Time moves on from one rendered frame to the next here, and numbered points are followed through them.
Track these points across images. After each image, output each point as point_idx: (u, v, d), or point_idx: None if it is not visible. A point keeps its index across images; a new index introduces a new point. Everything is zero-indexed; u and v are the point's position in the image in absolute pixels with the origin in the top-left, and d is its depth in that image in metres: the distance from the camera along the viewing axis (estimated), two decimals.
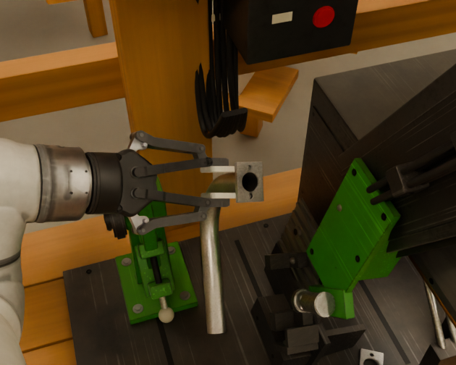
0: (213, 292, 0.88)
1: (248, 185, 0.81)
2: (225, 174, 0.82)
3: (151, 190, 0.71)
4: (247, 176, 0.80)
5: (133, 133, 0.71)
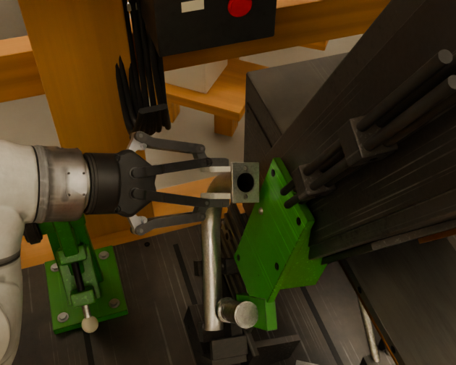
0: (210, 290, 0.88)
1: (245, 185, 0.80)
2: (224, 173, 0.82)
3: (150, 191, 0.71)
4: (245, 176, 0.80)
5: (132, 134, 0.72)
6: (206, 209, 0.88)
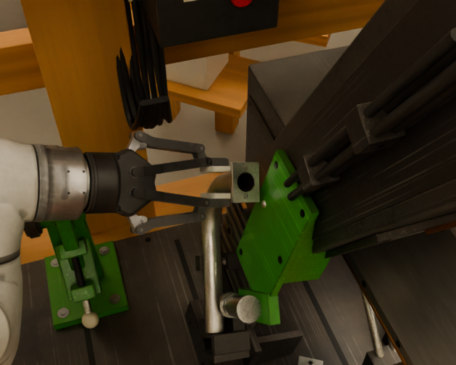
0: (211, 291, 0.88)
1: (246, 185, 0.80)
2: (224, 174, 0.82)
3: (150, 190, 0.71)
4: (245, 176, 0.80)
5: (132, 133, 0.72)
6: (206, 211, 0.88)
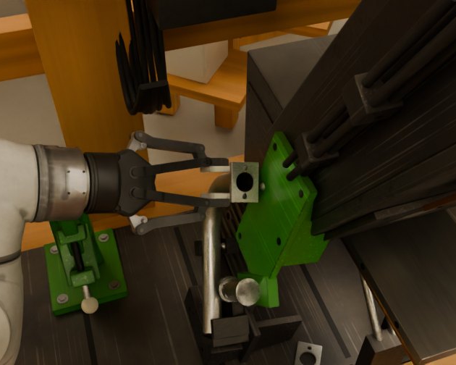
0: (210, 291, 0.88)
1: (245, 185, 0.80)
2: (224, 174, 0.82)
3: (150, 190, 0.71)
4: (245, 176, 0.79)
5: (132, 133, 0.72)
6: (206, 211, 0.88)
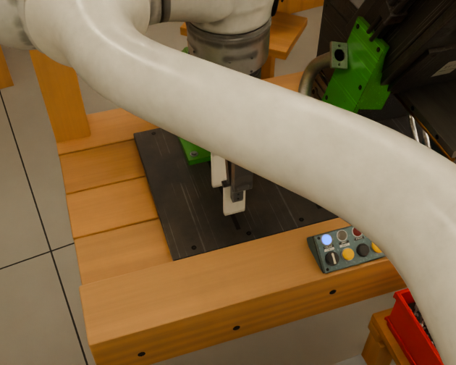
0: None
1: (336, 60, 1.21)
2: (320, 55, 1.23)
3: None
4: (336, 53, 1.21)
5: None
6: (302, 85, 1.29)
